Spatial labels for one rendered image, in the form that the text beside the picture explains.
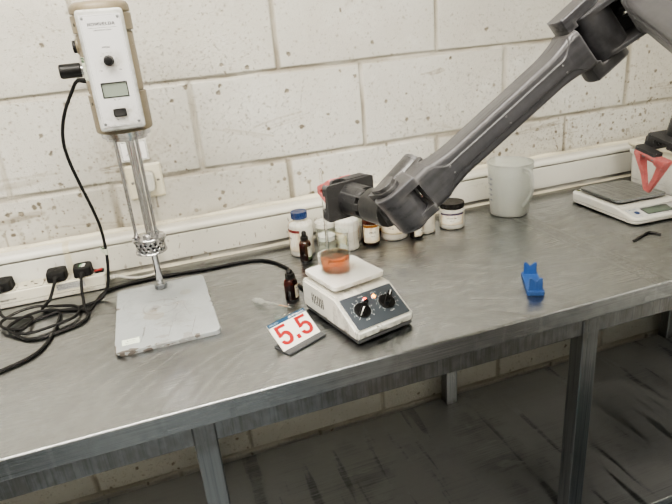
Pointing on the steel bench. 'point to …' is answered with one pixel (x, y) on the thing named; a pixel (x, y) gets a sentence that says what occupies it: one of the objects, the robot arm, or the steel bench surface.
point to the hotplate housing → (325, 305)
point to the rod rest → (532, 280)
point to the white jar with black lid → (452, 214)
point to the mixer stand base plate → (164, 316)
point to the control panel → (374, 307)
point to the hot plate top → (361, 272)
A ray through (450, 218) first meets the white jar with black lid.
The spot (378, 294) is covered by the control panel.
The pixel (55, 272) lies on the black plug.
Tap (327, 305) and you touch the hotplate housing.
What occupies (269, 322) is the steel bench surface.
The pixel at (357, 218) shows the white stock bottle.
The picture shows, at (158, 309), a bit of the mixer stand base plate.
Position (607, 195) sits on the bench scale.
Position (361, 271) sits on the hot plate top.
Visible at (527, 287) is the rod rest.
